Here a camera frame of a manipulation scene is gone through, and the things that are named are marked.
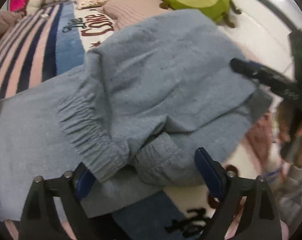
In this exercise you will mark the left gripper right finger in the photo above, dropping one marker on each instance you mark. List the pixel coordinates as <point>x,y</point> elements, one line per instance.
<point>259,220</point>

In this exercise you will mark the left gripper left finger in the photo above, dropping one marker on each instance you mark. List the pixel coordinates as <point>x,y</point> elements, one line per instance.
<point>40,218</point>

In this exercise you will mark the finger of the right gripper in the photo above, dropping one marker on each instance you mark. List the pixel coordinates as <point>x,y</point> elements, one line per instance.
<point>261,73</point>

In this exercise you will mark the grey-blue sweatpants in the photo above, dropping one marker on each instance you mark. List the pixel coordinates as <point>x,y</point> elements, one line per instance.
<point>133,113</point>

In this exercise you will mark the person's right hand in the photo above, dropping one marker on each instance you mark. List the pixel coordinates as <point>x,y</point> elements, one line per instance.
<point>284,116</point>

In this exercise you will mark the white padded headboard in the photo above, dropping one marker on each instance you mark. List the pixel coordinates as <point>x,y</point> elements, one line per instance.
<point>263,33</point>

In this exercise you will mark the dusty pink pillow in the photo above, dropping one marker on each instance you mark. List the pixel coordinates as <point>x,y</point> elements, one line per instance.
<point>128,12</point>

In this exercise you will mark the striped fleece blanket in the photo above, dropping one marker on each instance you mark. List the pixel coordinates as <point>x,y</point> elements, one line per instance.
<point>35,49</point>

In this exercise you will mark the small white box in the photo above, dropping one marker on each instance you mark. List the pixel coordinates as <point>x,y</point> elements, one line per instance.
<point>44,16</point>

